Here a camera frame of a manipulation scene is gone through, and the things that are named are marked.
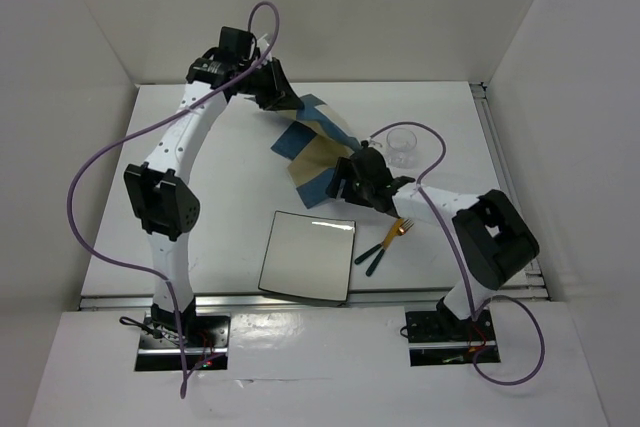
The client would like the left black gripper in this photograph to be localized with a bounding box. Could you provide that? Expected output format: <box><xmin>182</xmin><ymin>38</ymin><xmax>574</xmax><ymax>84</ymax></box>
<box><xmin>236</xmin><ymin>57</ymin><xmax>302</xmax><ymax>111</ymax></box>

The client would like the blue beige white placemat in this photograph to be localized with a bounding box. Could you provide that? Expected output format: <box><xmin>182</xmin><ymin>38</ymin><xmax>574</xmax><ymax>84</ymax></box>
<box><xmin>271</xmin><ymin>94</ymin><xmax>361</xmax><ymax>209</ymax></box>

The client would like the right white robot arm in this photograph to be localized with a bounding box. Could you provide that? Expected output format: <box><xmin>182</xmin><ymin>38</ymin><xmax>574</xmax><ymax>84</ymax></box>
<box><xmin>327</xmin><ymin>147</ymin><xmax>540</xmax><ymax>339</ymax></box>

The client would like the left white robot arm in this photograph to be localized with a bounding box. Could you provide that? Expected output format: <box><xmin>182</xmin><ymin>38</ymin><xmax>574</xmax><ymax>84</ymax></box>
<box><xmin>124</xmin><ymin>27</ymin><xmax>304</xmax><ymax>346</ymax></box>

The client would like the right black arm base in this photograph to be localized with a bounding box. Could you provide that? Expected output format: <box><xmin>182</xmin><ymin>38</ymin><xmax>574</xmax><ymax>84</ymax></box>
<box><xmin>399</xmin><ymin>310</ymin><xmax>501</xmax><ymax>367</ymax></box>

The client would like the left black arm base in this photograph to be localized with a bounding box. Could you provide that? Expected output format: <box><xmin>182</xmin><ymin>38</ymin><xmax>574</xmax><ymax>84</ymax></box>
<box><xmin>118</xmin><ymin>309</ymin><xmax>234</xmax><ymax>373</ymax></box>

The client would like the clear drinking glass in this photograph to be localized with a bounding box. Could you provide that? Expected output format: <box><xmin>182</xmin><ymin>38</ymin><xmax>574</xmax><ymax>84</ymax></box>
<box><xmin>386</xmin><ymin>127</ymin><xmax>418</xmax><ymax>169</ymax></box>

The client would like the square white black-rimmed plate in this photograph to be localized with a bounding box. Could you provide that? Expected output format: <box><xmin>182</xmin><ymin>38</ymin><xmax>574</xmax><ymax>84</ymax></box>
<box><xmin>258</xmin><ymin>211</ymin><xmax>356</xmax><ymax>304</ymax></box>

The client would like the gold knife green handle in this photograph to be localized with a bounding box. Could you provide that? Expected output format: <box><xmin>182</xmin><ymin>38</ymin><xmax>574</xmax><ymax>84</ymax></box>
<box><xmin>354</xmin><ymin>218</ymin><xmax>413</xmax><ymax>271</ymax></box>

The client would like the gold fork green handle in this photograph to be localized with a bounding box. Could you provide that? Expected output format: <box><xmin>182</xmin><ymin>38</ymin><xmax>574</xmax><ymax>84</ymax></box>
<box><xmin>365</xmin><ymin>219</ymin><xmax>414</xmax><ymax>277</ymax></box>

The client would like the aluminium rail frame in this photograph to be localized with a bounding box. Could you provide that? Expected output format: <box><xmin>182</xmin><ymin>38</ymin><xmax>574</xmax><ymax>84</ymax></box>
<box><xmin>77</xmin><ymin>80</ymin><xmax>551</xmax><ymax>312</ymax></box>

